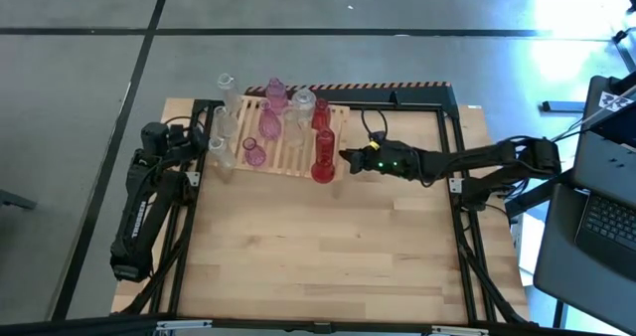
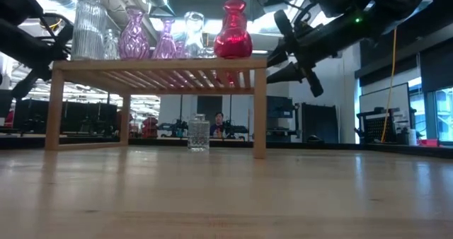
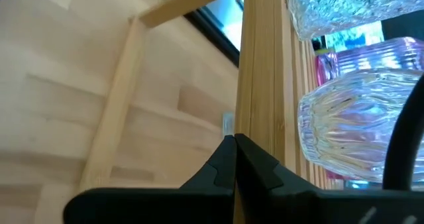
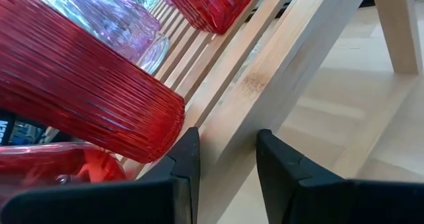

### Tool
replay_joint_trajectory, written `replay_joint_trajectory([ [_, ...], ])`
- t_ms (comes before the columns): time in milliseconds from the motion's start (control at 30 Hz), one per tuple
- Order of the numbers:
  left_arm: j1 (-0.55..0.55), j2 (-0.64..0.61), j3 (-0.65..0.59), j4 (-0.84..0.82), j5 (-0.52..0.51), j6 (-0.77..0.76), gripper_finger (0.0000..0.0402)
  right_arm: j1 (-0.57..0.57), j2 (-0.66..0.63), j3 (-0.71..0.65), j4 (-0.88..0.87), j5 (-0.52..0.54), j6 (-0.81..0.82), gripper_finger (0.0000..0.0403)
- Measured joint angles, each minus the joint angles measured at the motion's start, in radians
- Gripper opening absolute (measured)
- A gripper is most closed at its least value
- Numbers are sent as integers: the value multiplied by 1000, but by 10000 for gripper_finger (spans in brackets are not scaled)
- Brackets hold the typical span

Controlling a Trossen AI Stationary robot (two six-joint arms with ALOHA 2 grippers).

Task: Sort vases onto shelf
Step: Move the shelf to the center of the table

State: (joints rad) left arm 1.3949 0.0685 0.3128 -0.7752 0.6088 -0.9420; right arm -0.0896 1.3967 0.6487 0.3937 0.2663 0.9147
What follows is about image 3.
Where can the clear bulb glass vase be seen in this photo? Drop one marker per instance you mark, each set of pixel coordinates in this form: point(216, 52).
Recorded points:
point(348, 124)

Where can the wooden slatted shelf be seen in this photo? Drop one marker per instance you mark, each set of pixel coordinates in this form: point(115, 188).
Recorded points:
point(261, 85)

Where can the clear square glass vase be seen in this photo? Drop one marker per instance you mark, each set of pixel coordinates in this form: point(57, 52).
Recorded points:
point(228, 124)

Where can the clear textured bottle vase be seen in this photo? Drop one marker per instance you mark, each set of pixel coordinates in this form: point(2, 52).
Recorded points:
point(348, 8)

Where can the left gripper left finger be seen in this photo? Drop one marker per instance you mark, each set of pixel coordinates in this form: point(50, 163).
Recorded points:
point(165, 205)

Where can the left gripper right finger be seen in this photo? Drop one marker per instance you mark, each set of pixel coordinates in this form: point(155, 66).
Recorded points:
point(298, 207)

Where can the pink ribbed bottle vase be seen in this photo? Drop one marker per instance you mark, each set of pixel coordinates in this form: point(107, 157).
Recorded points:
point(374, 56)

